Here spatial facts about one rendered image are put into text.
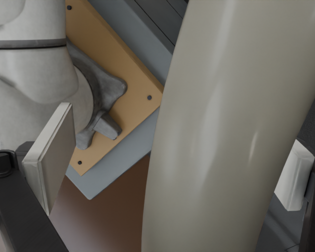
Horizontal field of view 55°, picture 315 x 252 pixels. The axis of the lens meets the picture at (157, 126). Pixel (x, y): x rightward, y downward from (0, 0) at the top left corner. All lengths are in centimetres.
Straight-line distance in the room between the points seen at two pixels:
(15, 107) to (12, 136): 4
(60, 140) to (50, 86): 29
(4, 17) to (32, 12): 4
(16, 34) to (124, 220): 152
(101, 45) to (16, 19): 21
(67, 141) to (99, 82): 42
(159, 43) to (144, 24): 5
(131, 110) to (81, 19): 19
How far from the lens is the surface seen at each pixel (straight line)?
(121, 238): 193
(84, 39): 62
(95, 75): 59
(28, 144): 16
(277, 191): 16
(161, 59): 60
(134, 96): 59
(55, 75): 46
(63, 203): 199
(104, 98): 59
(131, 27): 61
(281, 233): 168
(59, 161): 16
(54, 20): 46
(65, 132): 17
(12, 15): 43
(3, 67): 43
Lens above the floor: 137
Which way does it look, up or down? 65 degrees down
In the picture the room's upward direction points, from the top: 136 degrees counter-clockwise
